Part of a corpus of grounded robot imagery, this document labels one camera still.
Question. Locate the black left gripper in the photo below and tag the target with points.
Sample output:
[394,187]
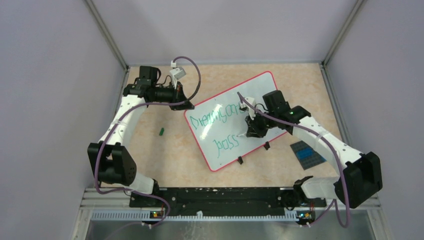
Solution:
[178,96]

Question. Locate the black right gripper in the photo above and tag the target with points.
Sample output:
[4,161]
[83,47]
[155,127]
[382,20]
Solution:
[253,128]

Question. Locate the green marker cap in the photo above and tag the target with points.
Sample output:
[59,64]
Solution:
[161,131]

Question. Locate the red-edged whiteboard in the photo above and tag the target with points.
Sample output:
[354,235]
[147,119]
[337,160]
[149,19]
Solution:
[215,122]

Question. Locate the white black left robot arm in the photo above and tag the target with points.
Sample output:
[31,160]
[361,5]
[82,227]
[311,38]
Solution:
[109,158]

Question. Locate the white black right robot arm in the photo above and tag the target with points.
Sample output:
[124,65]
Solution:
[359,174]

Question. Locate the black whiteboard clip upper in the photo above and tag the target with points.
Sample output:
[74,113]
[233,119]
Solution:
[267,145]

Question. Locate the black whiteboard clip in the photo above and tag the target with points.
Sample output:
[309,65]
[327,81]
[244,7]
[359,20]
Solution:
[240,160]
[267,145]

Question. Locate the black whiteboard clip lower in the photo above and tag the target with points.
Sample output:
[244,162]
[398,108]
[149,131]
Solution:
[240,160]

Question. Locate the blue lego brick on plate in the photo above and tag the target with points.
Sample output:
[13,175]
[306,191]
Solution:
[305,153]

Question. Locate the grey lego baseplate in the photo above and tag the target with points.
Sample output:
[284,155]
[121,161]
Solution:
[310,162]

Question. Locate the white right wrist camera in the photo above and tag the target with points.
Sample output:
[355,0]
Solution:
[248,105]

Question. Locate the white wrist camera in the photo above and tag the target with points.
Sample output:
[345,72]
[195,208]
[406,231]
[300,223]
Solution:
[176,73]
[248,105]

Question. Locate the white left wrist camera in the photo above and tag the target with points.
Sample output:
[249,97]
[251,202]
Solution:
[176,73]

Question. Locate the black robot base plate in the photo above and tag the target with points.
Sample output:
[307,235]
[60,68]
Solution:
[225,201]

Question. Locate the aluminium frame rail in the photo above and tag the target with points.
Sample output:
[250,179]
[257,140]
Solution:
[367,222]

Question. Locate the white slotted cable duct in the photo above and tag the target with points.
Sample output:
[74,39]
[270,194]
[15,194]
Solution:
[147,216]

